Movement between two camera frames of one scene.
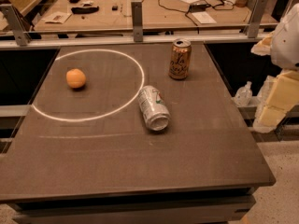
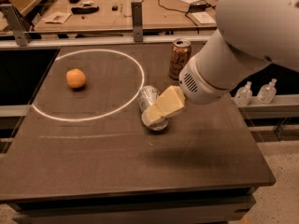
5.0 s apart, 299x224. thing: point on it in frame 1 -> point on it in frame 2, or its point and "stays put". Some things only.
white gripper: (286, 46) -> (195, 85)
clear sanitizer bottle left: (243, 95) stays put
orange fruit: (76, 77) stays put
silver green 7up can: (154, 108) stays put
